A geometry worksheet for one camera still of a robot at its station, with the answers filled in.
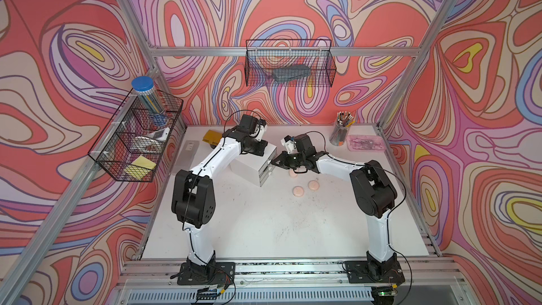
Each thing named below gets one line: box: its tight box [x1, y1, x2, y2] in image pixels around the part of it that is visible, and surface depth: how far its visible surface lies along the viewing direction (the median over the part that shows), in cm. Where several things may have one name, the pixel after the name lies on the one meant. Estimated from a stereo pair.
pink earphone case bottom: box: [292, 185, 305, 197], surface depth 95 cm
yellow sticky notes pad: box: [123, 155, 157, 180], surface depth 72 cm
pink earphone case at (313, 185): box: [307, 180, 320, 192], surface depth 97 cm
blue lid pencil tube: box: [131, 75, 168, 128], surface depth 75 cm
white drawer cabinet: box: [230, 142, 278, 188], surface depth 89 cm
